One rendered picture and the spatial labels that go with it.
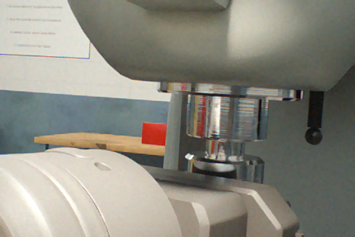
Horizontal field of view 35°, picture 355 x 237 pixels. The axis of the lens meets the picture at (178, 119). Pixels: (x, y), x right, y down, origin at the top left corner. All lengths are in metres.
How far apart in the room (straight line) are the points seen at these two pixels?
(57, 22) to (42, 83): 0.57
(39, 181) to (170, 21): 0.10
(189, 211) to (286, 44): 0.08
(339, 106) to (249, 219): 0.44
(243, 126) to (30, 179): 0.15
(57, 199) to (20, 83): 5.30
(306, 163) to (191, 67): 0.46
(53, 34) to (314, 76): 5.07
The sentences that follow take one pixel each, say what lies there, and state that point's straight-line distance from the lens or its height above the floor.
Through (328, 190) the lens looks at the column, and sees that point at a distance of 0.70.
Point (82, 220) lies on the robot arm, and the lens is 0.18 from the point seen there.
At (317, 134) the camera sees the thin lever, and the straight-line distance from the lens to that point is 0.32.
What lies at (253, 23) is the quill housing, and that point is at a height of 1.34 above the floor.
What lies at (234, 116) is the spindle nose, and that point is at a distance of 0.31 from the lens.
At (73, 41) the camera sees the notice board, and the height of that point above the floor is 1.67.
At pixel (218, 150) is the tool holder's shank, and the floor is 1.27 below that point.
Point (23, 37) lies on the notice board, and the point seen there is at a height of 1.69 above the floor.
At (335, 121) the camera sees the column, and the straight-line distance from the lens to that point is 0.70.
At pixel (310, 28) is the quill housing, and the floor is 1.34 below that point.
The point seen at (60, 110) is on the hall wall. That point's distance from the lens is 5.23.
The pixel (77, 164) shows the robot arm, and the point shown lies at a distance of 0.21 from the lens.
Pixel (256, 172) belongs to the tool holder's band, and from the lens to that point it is 0.32.
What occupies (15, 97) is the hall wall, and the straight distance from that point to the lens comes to 5.49.
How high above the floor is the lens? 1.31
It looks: 3 degrees down
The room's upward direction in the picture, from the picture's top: 4 degrees clockwise
